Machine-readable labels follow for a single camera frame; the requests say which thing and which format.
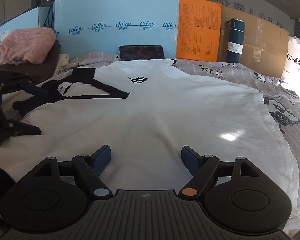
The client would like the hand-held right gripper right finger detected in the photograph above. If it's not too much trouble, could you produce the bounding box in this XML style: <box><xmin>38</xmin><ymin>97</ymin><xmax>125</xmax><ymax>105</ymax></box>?
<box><xmin>179</xmin><ymin>145</ymin><xmax>263</xmax><ymax>200</ymax></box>

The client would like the light blue printed box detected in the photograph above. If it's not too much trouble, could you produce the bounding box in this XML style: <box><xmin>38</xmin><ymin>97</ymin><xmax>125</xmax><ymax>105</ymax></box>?
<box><xmin>53</xmin><ymin>0</ymin><xmax>180</xmax><ymax>62</ymax></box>

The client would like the white T-shirt with black trim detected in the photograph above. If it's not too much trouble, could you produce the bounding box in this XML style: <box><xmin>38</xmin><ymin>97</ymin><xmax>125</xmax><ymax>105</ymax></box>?
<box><xmin>0</xmin><ymin>59</ymin><xmax>300</xmax><ymax>230</ymax></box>

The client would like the white bag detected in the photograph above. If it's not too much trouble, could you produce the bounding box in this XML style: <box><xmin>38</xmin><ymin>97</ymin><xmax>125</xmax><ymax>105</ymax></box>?
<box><xmin>281</xmin><ymin>36</ymin><xmax>300</xmax><ymax>89</ymax></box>

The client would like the orange box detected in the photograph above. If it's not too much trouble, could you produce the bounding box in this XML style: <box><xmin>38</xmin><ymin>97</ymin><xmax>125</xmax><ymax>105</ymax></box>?
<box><xmin>176</xmin><ymin>0</ymin><xmax>222</xmax><ymax>62</ymax></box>

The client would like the cream cloth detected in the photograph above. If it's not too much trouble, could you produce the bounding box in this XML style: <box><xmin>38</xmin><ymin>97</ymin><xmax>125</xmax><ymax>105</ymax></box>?
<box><xmin>54</xmin><ymin>54</ymin><xmax>70</xmax><ymax>75</ymax></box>

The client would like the black smartphone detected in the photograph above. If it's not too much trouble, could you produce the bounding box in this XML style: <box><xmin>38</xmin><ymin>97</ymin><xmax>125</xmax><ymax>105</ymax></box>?
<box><xmin>119</xmin><ymin>45</ymin><xmax>165</xmax><ymax>62</ymax></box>

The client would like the pink knitted sweater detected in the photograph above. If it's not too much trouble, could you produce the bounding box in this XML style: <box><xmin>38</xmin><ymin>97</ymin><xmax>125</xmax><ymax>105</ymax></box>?
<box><xmin>0</xmin><ymin>27</ymin><xmax>57</xmax><ymax>65</ymax></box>

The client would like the brown cardboard box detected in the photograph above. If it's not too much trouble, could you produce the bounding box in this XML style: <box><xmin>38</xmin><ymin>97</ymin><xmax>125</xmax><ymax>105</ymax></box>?
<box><xmin>216</xmin><ymin>5</ymin><xmax>290</xmax><ymax>78</ymax></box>

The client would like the dark blue vacuum bottle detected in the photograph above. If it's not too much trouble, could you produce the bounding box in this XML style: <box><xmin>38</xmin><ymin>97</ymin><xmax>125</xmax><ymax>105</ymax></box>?
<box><xmin>225</xmin><ymin>18</ymin><xmax>245</xmax><ymax>63</ymax></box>

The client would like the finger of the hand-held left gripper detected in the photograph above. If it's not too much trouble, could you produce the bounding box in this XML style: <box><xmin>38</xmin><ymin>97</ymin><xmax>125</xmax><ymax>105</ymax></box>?
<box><xmin>0</xmin><ymin>72</ymin><xmax>49</xmax><ymax>100</ymax></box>
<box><xmin>0</xmin><ymin>94</ymin><xmax>42</xmax><ymax>147</ymax></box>

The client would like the brown cloth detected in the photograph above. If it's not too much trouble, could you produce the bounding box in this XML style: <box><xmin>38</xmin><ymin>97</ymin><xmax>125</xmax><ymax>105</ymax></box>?
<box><xmin>0</xmin><ymin>42</ymin><xmax>62</xmax><ymax>83</ymax></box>

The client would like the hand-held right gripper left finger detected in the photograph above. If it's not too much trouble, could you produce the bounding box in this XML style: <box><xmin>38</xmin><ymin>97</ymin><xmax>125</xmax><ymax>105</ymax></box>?
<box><xmin>30</xmin><ymin>144</ymin><xmax>113</xmax><ymax>200</ymax></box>

